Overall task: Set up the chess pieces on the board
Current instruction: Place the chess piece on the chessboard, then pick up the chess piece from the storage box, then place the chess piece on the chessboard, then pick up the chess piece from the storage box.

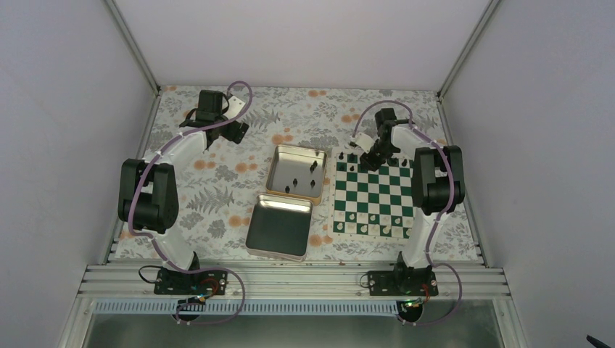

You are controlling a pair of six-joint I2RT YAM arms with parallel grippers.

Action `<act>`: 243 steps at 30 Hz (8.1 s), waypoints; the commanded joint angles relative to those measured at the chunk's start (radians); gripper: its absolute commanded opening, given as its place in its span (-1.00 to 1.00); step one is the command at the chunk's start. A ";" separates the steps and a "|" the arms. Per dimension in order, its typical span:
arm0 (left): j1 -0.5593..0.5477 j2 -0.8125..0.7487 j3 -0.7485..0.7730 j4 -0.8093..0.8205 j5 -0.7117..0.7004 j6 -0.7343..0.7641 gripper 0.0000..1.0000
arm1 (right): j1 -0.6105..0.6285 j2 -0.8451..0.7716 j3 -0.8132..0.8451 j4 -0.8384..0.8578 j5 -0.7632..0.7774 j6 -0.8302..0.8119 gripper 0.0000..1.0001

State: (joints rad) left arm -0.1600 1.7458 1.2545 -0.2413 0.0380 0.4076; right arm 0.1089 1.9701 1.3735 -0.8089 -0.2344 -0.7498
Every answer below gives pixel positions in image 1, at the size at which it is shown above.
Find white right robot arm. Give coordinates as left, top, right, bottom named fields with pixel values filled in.
left=359, top=108, right=466, bottom=295

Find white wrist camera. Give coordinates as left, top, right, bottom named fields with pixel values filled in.
left=349, top=132, right=375, bottom=152
left=223, top=96, right=246, bottom=119

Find gold metal tin box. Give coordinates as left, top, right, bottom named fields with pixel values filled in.
left=265, top=145, right=328, bottom=205

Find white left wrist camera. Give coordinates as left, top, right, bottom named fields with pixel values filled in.
left=223, top=96, right=246, bottom=119

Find green white chess board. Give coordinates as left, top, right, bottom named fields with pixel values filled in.
left=329, top=147, right=416, bottom=242

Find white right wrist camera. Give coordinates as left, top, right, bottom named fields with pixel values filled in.
left=349, top=132, right=375, bottom=152

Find floral patterned table mat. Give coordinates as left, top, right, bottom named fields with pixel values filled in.
left=113, top=86, right=480, bottom=263

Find metal tin lid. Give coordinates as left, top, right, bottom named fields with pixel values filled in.
left=245, top=194, right=313, bottom=262

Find front aluminium rail base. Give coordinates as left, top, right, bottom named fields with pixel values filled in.
left=78, top=261, right=511, bottom=300

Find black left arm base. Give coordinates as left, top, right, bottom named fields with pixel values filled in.
left=153, top=268, right=228, bottom=297

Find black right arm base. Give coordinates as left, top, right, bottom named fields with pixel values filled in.
left=366, top=268, right=439, bottom=297

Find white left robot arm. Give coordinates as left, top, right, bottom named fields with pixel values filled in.
left=117, top=90, right=253, bottom=294

